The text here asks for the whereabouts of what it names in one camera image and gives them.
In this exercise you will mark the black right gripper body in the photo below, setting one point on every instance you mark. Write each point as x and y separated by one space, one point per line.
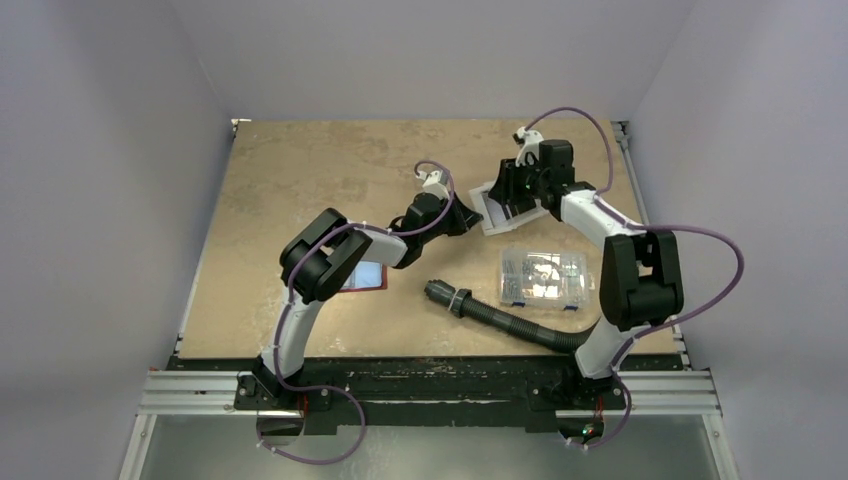
515 188

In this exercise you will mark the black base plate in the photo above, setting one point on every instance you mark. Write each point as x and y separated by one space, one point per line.
559 367

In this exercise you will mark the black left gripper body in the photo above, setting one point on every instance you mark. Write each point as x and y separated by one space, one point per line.
443 221

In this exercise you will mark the aluminium frame rail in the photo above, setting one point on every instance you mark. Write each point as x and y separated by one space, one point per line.
225 393

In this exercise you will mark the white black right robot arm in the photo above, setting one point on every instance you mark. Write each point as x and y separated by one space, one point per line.
640 281

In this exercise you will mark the clear plastic screw box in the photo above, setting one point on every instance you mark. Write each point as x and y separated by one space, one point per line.
555 280

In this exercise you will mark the red leather card holder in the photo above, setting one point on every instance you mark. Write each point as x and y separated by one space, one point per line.
366 276

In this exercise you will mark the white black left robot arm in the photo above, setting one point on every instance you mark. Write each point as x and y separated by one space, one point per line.
318 262

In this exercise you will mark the white plastic tray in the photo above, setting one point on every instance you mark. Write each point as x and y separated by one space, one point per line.
496 220

